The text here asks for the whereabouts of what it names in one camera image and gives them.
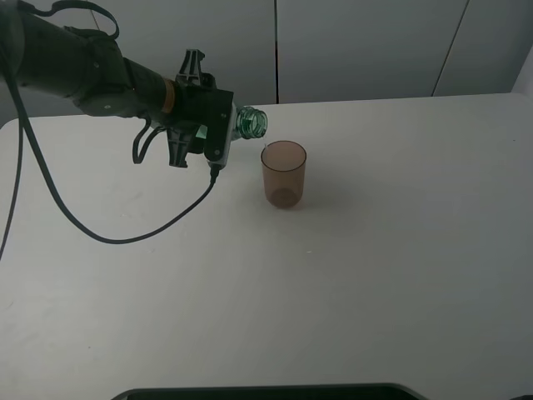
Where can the green transparent water bottle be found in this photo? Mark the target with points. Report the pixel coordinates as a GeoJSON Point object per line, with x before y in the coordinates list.
{"type": "Point", "coordinates": [240, 122]}

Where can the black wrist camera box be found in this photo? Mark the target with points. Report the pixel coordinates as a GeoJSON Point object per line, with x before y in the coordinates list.
{"type": "Point", "coordinates": [220, 126]}

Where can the pink transparent plastic cup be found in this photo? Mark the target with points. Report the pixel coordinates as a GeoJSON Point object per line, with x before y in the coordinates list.
{"type": "Point", "coordinates": [283, 171]}

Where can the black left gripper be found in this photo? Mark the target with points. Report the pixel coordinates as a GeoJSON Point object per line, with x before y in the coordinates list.
{"type": "Point", "coordinates": [188, 102]}

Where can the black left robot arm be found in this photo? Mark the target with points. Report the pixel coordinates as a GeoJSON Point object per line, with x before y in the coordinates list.
{"type": "Point", "coordinates": [87, 67]}

